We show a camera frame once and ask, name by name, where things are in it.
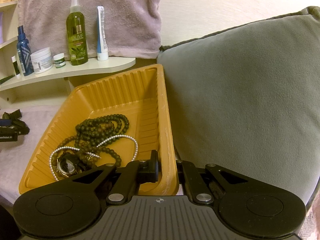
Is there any orange ribbed plastic tray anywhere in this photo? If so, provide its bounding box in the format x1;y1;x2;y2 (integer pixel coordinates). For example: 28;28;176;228
18;64;179;196

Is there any blue white tube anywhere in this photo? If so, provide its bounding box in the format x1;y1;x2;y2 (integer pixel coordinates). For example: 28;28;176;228
97;5;108;61

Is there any dark green bead necklace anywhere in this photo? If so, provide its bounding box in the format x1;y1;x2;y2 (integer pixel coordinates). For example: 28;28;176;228
75;113;130;168

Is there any lilac fleece blanket hanging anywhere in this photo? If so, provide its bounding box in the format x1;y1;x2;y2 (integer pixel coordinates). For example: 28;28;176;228
18;0;161;59

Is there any dark green tube white cap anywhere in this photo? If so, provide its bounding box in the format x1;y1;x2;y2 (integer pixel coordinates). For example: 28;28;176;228
0;75;15;85

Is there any black white lip balm stick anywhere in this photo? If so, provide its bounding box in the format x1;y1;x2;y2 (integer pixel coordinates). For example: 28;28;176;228
11;55;21;78

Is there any blue spray bottle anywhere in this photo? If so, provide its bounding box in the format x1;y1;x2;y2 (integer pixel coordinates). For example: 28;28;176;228
17;25;34;76

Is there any grey cushion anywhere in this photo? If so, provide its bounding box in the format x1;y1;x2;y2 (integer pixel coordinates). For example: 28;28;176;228
157;6;319;203

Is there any small green-label jar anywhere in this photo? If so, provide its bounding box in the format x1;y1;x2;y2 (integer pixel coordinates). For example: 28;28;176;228
53;53;66;68

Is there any white cream jar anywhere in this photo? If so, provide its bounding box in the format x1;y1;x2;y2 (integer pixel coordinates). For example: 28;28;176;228
30;47;53;74

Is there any lilac fleece bed cover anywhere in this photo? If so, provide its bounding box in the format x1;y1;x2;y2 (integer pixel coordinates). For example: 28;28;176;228
1;106;60;206

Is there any green olive spray bottle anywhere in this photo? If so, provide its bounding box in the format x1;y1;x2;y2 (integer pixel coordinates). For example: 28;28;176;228
66;0;88;66

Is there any cream wooden shelf unit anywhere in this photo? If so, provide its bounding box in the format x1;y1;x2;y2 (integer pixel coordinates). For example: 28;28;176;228
0;0;136;110

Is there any white pearl necklace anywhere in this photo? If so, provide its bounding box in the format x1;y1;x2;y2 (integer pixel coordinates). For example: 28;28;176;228
49;134;139;182

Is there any silver face wristwatch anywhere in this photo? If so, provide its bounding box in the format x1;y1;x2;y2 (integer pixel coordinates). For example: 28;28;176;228
57;152;86;177

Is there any brown wooden bead necklace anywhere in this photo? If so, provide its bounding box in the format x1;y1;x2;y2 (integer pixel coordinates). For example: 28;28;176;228
56;122;118;156

